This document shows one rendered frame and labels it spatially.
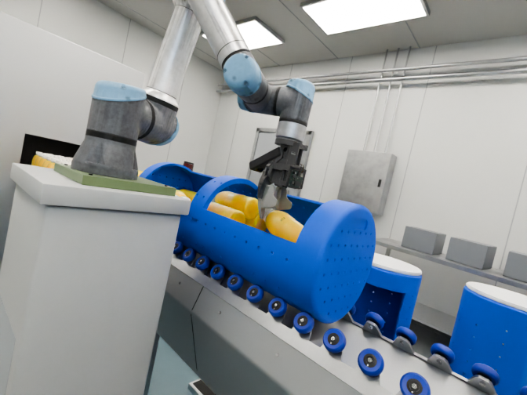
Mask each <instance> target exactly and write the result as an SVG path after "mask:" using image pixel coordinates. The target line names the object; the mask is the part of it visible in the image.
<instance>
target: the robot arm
mask: <svg viewBox="0 0 527 395"><path fill-rule="evenodd" d="M172 1H173V4H174V9H173V13H172V16H171V18H170V21H169V25H168V27H167V30H166V33H165V36H164V38H163V41H162V45H161V48H160V50H159V53H158V57H157V59H156V61H155V64H154V68H153V71H152V73H151V77H150V80H149V82H148V84H147V88H145V89H141V88H138V87H135V86H132V85H127V84H123V83H119V82H112V81H106V80H101V81H98V82H97V83H96V84H95V87H94V90H93V94H92V102H91V106H90V111H89V118H88V123H87V127H86V132H85V139H84V140H83V142H82V144H81V146H80V147H79V148H78V150H77V152H76V154H75V155H74V157H73V158H72V161H71V169H74V170H78V171H81V172H87V173H91V174H95V175H100V176H108V177H113V178H118V179H130V180H137V177H138V173H139V171H138V165H137V159H136V143H137V140H138V141H140V142H143V143H146V144H148V145H155V146H163V145H166V144H168V143H170V142H172V141H173V140H174V139H175V137H176V135H177V133H178V132H179V127H180V125H179V122H178V119H177V117H176V114H177V111H178V110H179V107H178V104H177V102H176V98H177V96H178V93H179V91H180V87H181V85H182V82H183V79H184V75H185V73H186V71H187V67H188V64H189V62H190V60H191V56H192V53H193V51H194V48H195V45H196V42H197V40H198V36H199V34H200V31H201V29H202V30H203V32H204V34H205V36H206V38H207V40H208V42H209V44H210V46H211V48H212V50H213V52H214V54H215V56H216V58H217V59H218V61H219V63H220V66H221V67H222V69H223V71H224V80H225V82H226V83H227V85H228V87H229V88H230V89H231V90H232V91H233V92H234V93H236V94H237V102H238V106H239V108H240V109H242V110H244V111H248V112H250V113H259V114H268V115H273V116H279V117H280V118H279V122H278V127H277V131H276V135H275V136H276V139H275V142H274V143H275V144H276V145H279V146H280V147H277V148H275V149H273V150H271V151H269V152H267V153H266V154H264V155H262V156H260V157H258V158H256V159H254V160H252V161H251V162H250V163H249V168H250V170H253V171H256V172H263V173H262V176H261V177H260V181H259V183H258V191H257V197H258V209H259V215H260V218H261V219H263V217H264V213H265V209H266V208H272V209H274V210H289V209H291V208H292V202H291V201H290V200H289V199H288V198H287V189H286V188H287V187H289V188H293V189H303V182H304V179H305V175H306V171H307V170H306V169H304V166H303V165H302V164H300V161H301V158H302V154H303V151H307V148H308V146H307V145H303V144H302V143H303V141H304V137H305V134H306V130H307V124H308V121H309V117H310V113H311V108H312V105H313V99H314V92H315V87H314V85H313V84H312V83H311V82H309V81H308V80H305V79H302V78H292V79H289V80H288V83H287V85H286V87H283V86H282V87H281V86H276V85H269V84H268V82H267V80H266V78H265V77H264V75H263V74H262V72H261V70H260V67H259V65H258V64H257V62H256V61H255V59H254V57H253V55H252V53H251V52H250V50H249V47H248V46H247V44H246V42H245V39H244V38H243V37H242V34H241V32H240V30H239V29H238V26H237V24H236V23H235V21H234V19H233V17H232V15H231V13H230V11H229V9H228V7H227V5H226V3H225V0H172ZM300 165H301V166H300ZM302 166H303V167H302ZM302 180H303V181H302ZM273 183H274V185H271V184H273ZM274 186H277V187H276V188H275V187H274Z"/></svg>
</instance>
